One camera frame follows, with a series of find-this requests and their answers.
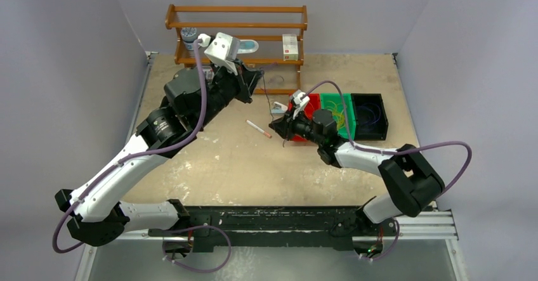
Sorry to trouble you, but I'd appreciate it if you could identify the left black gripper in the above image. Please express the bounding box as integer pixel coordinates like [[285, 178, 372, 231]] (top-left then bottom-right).
[[194, 57, 264, 129]]

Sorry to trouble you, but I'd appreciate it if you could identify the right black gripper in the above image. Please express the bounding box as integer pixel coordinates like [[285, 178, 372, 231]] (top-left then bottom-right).
[[269, 105, 324, 146]]

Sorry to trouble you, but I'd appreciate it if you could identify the dark thin cable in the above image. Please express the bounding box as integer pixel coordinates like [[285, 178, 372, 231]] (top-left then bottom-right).
[[258, 62, 291, 150]]

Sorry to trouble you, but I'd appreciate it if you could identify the yellow cable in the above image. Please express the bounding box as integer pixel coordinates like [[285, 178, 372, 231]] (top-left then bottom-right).
[[327, 100, 350, 132]]

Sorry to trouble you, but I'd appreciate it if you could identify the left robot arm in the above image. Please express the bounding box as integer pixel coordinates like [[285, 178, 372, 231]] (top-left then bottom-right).
[[55, 60, 264, 247]]

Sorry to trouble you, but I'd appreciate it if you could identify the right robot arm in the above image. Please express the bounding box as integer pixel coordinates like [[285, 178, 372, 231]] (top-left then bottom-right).
[[269, 109, 445, 235]]

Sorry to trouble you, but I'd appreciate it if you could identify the white pen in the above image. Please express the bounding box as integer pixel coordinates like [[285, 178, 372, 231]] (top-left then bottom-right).
[[246, 119, 272, 138]]

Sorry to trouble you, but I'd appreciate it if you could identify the red plastic bin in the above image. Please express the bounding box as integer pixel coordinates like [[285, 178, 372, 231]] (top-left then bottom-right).
[[291, 93, 321, 142]]

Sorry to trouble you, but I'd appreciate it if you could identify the blue oval packaged item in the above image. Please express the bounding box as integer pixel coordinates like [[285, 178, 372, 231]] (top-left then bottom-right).
[[237, 39, 259, 54]]

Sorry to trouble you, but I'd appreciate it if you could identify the green plastic bin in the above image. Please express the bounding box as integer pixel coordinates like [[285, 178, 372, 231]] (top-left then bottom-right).
[[320, 93, 356, 140]]

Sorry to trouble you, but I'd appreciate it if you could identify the white red box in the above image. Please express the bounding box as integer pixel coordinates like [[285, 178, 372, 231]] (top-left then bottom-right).
[[282, 34, 299, 61]]

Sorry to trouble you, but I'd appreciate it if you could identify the blue white jar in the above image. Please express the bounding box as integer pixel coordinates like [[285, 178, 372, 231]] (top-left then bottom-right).
[[180, 27, 199, 51]]

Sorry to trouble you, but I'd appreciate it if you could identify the black plastic bin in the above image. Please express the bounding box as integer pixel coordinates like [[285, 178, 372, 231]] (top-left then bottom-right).
[[351, 93, 388, 141]]

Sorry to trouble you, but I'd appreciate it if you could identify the wooden shelf rack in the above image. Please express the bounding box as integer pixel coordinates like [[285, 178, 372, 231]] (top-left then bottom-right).
[[164, 4, 308, 95]]

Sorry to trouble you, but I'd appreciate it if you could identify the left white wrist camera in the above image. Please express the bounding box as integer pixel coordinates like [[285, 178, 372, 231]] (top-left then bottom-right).
[[197, 32, 240, 75]]

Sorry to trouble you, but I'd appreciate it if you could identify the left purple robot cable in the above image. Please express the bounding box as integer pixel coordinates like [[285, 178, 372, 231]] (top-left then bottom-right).
[[52, 38, 233, 273]]

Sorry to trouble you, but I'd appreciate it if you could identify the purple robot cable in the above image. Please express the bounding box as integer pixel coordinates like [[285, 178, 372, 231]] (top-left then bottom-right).
[[300, 79, 473, 262], [52, 38, 233, 273]]

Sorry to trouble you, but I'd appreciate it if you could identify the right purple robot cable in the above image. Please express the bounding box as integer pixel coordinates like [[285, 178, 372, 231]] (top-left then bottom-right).
[[300, 79, 473, 262]]

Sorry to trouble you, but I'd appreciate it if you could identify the aluminium rail frame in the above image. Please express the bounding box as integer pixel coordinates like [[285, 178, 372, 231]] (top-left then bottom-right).
[[74, 51, 468, 281]]

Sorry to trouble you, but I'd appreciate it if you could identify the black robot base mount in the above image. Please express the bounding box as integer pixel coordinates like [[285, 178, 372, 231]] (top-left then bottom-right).
[[148, 206, 397, 255]]

